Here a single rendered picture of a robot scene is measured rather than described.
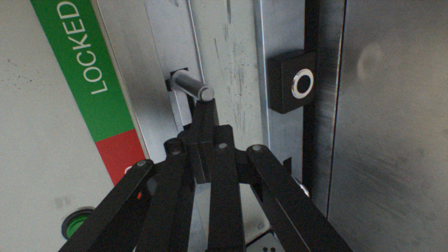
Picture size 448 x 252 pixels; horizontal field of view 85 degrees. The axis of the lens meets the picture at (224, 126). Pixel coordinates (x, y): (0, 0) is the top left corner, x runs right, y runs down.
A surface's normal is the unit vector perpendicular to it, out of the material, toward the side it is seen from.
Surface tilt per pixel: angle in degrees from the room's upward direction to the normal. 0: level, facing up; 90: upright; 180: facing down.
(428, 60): 0
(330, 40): 0
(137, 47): 90
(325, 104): 0
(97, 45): 90
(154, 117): 90
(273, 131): 90
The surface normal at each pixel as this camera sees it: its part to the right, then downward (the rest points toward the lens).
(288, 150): 0.51, 0.34
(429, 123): -0.85, 0.35
